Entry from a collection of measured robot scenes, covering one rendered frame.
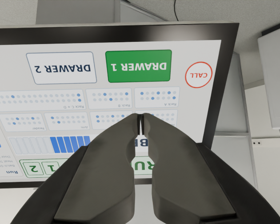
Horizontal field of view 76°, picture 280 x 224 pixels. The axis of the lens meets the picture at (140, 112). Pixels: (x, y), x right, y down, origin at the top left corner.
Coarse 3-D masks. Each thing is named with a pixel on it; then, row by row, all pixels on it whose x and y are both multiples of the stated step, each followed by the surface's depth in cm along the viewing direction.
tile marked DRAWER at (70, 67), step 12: (36, 60) 25; (48, 60) 25; (60, 60) 25; (72, 60) 25; (84, 60) 25; (36, 72) 26; (48, 72) 26; (60, 72) 26; (72, 72) 26; (84, 72) 26; (36, 84) 27; (48, 84) 27
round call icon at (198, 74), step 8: (192, 64) 26; (200, 64) 26; (208, 64) 26; (184, 72) 27; (192, 72) 27; (200, 72) 27; (208, 72) 27; (184, 80) 27; (192, 80) 27; (200, 80) 27; (208, 80) 27; (184, 88) 28; (192, 88) 28; (200, 88) 28; (208, 88) 28
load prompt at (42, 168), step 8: (24, 160) 34; (32, 160) 34; (40, 160) 35; (48, 160) 35; (56, 160) 35; (64, 160) 35; (136, 160) 35; (144, 160) 35; (24, 168) 36; (32, 168) 36; (40, 168) 36; (48, 168) 36; (56, 168) 36; (136, 168) 36; (144, 168) 36; (32, 176) 37; (40, 176) 37; (48, 176) 37
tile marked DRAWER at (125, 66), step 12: (108, 60) 26; (120, 60) 26; (132, 60) 26; (144, 60) 26; (156, 60) 26; (168, 60) 26; (108, 72) 26; (120, 72) 26; (132, 72) 26; (144, 72) 26; (156, 72) 26; (168, 72) 27
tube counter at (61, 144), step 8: (16, 136) 32; (24, 136) 32; (32, 136) 32; (40, 136) 32; (48, 136) 32; (56, 136) 32; (64, 136) 32; (72, 136) 32; (80, 136) 32; (88, 136) 32; (16, 144) 33; (24, 144) 33; (32, 144) 33; (40, 144) 33; (48, 144) 33; (56, 144) 33; (64, 144) 33; (72, 144) 33; (80, 144) 33; (16, 152) 33; (24, 152) 34; (32, 152) 34; (40, 152) 34; (48, 152) 34; (56, 152) 34; (64, 152) 34; (72, 152) 34
